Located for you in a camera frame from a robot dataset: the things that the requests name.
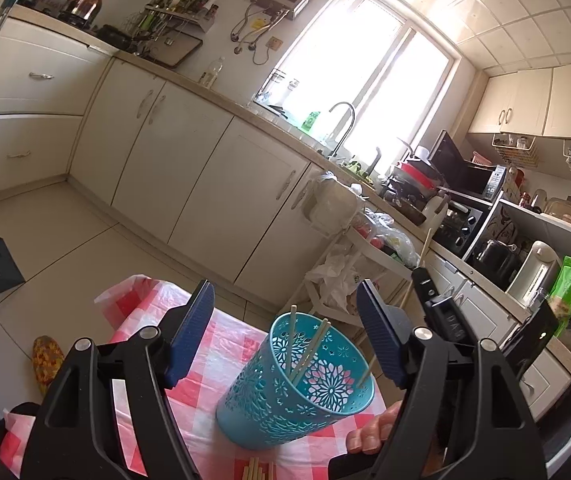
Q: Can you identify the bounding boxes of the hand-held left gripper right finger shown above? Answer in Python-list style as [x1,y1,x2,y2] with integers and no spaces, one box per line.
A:
[355,279,549,480]

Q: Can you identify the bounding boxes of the black toaster oven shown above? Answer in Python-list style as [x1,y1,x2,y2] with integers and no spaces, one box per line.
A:
[433,197,491,256]

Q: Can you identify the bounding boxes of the red white checkered tablecloth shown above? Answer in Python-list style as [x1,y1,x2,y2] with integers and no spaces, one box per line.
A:
[0,274,391,480]

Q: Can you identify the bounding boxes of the colourful patterned slipper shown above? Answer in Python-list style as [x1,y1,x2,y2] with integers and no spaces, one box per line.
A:
[32,335,66,396]

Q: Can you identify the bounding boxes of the black steel cooker pot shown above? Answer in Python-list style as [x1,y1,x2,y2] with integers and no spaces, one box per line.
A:
[473,239,523,286]

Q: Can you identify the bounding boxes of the person's right hand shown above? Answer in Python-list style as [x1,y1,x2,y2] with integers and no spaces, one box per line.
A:
[345,402,403,456]

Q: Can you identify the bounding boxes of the white hanging trash bin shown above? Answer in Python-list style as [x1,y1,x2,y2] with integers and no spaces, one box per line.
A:
[303,172,361,236]

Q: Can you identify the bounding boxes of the cream upper kitchen cabinets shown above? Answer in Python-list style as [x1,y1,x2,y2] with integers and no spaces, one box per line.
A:
[468,62,571,143]

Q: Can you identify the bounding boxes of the wall rack with utensils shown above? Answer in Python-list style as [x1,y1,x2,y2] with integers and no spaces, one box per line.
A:
[126,0,219,56]

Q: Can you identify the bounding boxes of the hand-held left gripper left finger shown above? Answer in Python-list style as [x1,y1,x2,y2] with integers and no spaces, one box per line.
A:
[18,279,216,480]

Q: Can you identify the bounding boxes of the white plastic jug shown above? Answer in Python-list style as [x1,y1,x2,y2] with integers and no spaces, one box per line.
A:
[423,195,449,231]

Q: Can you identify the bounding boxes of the clear plastic bag heap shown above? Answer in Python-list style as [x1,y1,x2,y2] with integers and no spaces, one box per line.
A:
[355,210,419,268]

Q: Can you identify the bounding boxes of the curved chrome faucet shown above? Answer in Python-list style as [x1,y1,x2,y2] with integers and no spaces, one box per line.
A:
[328,101,357,158]

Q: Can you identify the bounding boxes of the white plastic bag bundle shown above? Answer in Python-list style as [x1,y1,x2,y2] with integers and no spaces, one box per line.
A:
[305,252,366,313]

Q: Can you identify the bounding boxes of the dark framed tray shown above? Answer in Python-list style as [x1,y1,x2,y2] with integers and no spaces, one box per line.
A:
[148,34,204,70]

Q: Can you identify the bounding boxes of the black microwave oven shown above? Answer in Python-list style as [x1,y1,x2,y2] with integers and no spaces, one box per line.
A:
[428,130,509,198]

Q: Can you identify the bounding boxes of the bright kitchen window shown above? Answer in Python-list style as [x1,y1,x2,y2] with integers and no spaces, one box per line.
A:
[253,0,459,161]

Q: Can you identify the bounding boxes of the clear plastic bottle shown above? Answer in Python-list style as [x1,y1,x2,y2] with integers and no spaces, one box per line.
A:
[200,56,226,88]

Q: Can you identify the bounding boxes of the white kitchen cart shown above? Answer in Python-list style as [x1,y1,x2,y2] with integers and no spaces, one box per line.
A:
[293,210,416,361]

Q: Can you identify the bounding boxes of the group of wooden chopsticks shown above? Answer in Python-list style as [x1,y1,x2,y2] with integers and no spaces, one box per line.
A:
[238,456,277,480]

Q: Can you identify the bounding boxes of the blue perforated utensil holder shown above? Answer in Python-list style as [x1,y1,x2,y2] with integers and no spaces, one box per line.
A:
[214,311,377,447]

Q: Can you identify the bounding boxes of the cream lower kitchen cabinets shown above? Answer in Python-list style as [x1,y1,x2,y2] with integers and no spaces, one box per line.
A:
[0,10,571,423]

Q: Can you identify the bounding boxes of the water heater hose bundle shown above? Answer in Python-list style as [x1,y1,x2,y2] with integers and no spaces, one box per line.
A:
[230,2,286,66]

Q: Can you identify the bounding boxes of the white countertop shelf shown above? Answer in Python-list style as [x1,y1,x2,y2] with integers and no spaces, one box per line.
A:
[465,197,571,311]

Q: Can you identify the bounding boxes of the white thermo pot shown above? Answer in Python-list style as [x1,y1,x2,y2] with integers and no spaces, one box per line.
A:
[508,240,561,306]

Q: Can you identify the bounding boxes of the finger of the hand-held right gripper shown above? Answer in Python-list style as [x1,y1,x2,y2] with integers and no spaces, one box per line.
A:
[411,266,477,347]

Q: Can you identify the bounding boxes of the stack of pots and pans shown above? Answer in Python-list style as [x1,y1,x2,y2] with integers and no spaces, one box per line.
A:
[380,152,449,226]

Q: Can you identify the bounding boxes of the cream kitchen cabinets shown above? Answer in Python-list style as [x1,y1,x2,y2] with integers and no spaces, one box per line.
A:
[0,10,571,423]
[468,62,571,143]

